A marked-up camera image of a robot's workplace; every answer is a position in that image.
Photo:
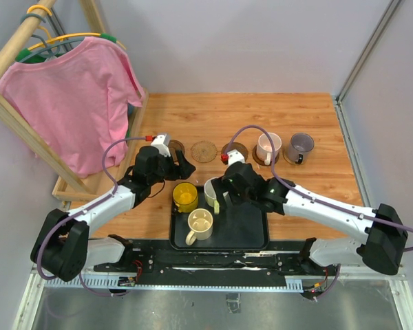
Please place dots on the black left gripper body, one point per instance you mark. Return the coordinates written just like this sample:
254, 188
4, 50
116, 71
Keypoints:
162, 172

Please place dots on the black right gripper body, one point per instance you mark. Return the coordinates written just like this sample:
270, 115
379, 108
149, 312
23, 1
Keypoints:
221, 185

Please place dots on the yellow transparent cup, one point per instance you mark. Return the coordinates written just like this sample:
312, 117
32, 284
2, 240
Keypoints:
185, 197

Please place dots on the white ceramic mug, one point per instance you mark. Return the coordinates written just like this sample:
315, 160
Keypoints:
211, 197

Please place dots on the pink ceramic mug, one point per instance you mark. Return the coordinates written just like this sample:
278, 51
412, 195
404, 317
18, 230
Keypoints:
274, 140

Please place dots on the purple transparent cup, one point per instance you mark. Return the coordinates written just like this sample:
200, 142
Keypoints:
300, 147

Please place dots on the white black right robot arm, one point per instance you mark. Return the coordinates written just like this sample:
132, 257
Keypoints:
376, 237

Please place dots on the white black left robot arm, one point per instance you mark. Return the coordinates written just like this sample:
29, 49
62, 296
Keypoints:
63, 247

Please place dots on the brown wooden coaster left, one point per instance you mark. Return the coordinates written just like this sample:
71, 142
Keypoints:
175, 145

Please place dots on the woven rattan coaster left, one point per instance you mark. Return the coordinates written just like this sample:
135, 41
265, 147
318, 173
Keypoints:
204, 151

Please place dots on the woven rattan coaster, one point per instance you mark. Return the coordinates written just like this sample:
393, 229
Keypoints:
204, 151
287, 159

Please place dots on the brown wooden coaster right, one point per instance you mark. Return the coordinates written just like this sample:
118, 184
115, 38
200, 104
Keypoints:
264, 156

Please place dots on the woven rattan coaster right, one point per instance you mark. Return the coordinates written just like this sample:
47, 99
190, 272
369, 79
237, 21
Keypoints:
287, 159

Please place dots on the cream ceramic mug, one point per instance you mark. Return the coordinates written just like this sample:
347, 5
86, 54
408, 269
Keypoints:
200, 222

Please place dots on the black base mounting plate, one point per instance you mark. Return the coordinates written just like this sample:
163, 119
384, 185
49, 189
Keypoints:
149, 255

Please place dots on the pink t-shirt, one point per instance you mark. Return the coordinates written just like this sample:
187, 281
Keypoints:
78, 102

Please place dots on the grey clothes hanger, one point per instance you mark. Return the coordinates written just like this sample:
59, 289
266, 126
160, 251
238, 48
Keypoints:
26, 56

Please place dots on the yellow clothes hanger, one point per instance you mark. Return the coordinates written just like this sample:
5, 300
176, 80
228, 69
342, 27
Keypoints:
95, 21

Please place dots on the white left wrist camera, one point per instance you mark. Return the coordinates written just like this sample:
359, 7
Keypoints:
159, 144

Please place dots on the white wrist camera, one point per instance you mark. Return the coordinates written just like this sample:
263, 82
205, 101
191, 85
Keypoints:
159, 144
232, 157

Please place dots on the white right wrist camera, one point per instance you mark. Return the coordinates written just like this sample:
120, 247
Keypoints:
232, 157

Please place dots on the aluminium frame rail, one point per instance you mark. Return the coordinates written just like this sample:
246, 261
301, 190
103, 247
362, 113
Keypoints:
224, 280

